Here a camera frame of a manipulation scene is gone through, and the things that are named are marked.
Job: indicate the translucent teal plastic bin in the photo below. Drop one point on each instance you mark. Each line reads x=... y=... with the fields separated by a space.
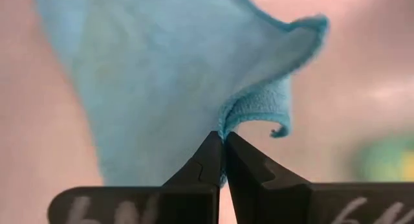
x=375 y=159

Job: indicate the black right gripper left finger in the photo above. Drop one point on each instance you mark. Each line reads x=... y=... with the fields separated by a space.
x=207 y=169

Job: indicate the light blue microfiber towel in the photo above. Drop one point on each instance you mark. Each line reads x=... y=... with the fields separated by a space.
x=145 y=72

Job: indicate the yellow microfiber towel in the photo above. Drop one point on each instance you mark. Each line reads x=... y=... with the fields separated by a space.
x=408 y=167

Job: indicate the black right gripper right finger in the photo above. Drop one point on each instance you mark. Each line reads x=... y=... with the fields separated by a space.
x=258 y=185

